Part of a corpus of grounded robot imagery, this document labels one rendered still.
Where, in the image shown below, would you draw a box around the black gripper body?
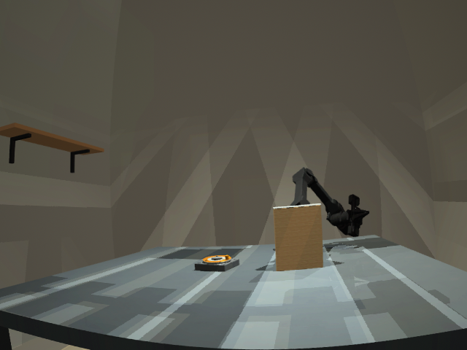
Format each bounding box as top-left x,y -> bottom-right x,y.
338,194 -> 360,237

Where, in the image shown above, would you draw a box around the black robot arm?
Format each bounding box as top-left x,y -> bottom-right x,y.
290,167 -> 351,236

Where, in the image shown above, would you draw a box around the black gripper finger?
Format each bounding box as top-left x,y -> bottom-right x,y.
352,212 -> 369,224
352,206 -> 369,214

